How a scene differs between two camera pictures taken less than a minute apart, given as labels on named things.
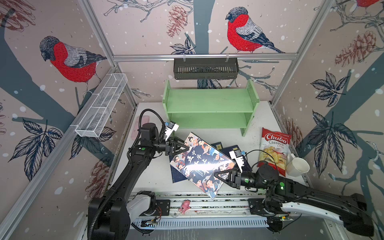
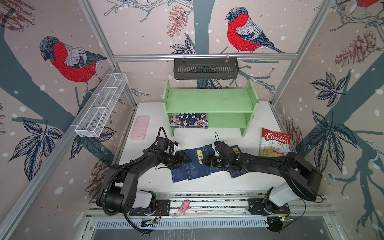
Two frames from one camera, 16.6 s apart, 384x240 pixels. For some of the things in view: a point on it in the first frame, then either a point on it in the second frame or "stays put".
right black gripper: (236, 178) to (211, 160)
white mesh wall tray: (93, 120) stays put
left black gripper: (175, 141) to (178, 162)
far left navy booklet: (176, 175) stays put
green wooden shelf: (211, 108) stays put
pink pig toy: (185, 206) stays put
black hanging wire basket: (205, 68) stays put
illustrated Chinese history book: (199, 164) to (189, 120)
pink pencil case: (144, 119) stays put
